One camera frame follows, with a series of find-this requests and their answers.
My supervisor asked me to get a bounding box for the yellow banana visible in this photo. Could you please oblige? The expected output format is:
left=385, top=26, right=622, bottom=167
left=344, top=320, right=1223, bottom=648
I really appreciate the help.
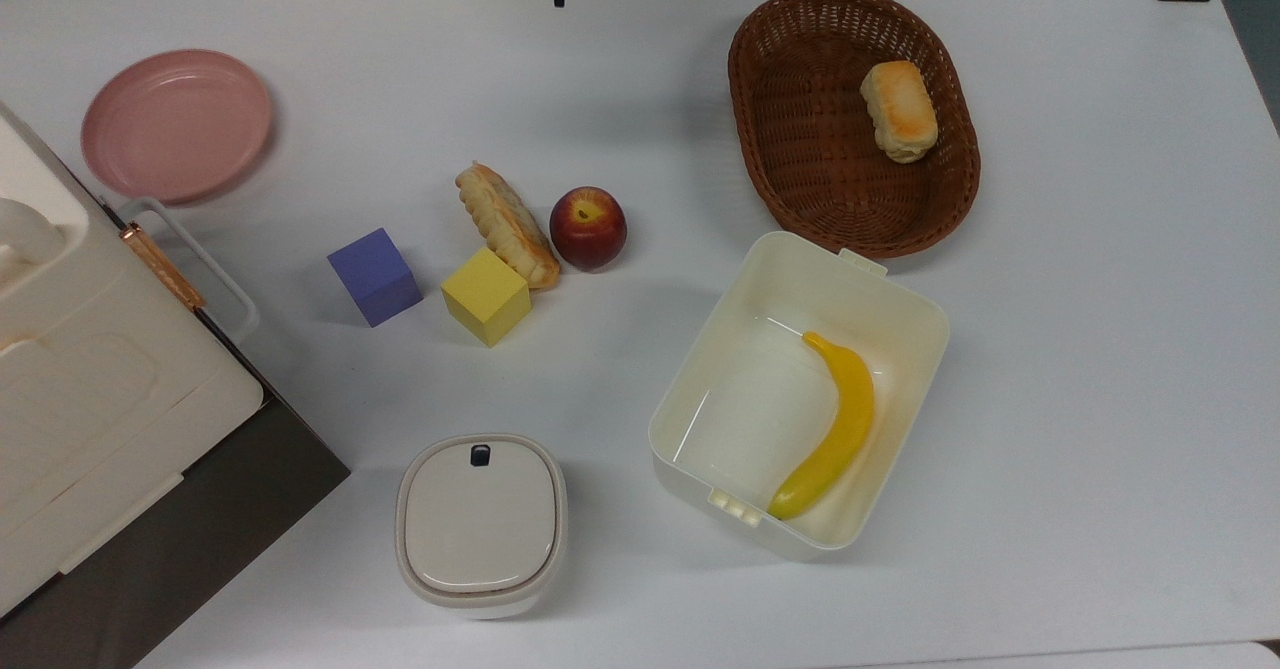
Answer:
left=767, top=331, right=876, bottom=522

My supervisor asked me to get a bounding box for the small bread roll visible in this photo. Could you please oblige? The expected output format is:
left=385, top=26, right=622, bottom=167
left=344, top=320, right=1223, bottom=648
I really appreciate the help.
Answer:
left=860, top=60, right=940, bottom=165

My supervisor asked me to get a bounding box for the white open plastic container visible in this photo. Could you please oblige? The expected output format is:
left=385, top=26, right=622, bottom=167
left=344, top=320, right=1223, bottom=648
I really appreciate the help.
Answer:
left=648, top=231, right=951, bottom=562

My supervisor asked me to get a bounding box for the white lidded container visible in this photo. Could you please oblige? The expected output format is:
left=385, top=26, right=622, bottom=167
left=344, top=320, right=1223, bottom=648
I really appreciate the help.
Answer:
left=394, top=434, right=568, bottom=620

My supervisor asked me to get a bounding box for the long toasted bread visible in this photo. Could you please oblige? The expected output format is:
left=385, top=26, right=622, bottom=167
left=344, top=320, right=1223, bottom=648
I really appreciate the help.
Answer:
left=455, top=162, right=562, bottom=291

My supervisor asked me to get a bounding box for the yellow cube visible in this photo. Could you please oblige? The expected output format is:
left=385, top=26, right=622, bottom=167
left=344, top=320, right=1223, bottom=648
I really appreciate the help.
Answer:
left=441, top=246, right=532, bottom=348

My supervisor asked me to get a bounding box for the pink round plate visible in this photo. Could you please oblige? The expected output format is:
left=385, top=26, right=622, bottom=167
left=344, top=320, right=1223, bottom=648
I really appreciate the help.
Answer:
left=81, top=49, right=274, bottom=206

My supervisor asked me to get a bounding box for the brown wicker basket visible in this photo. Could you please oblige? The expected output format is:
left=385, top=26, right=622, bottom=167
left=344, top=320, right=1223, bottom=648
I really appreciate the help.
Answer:
left=728, top=0, right=982, bottom=259

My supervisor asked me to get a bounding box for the purple cube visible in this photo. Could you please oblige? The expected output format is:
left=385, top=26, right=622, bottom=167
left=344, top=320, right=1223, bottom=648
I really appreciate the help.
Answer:
left=327, top=228, right=424, bottom=328

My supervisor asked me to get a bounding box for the copper case latch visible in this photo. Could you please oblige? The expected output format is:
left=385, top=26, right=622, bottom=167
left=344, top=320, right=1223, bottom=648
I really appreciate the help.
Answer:
left=121, top=222, right=206, bottom=311

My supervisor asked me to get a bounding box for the white moulded case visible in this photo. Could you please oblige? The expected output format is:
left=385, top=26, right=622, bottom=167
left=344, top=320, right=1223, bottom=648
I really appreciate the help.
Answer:
left=0, top=104, right=265, bottom=618

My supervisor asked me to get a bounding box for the white case handle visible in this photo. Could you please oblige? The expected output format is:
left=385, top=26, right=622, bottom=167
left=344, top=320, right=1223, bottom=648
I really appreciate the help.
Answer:
left=116, top=196, right=261, bottom=342

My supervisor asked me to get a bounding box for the dark grey base board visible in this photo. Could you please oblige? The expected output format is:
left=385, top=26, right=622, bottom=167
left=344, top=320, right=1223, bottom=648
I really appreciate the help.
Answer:
left=0, top=309, right=352, bottom=669

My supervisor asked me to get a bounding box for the red apple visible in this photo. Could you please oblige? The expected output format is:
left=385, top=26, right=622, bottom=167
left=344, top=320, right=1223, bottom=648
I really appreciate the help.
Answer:
left=549, top=186, right=629, bottom=272

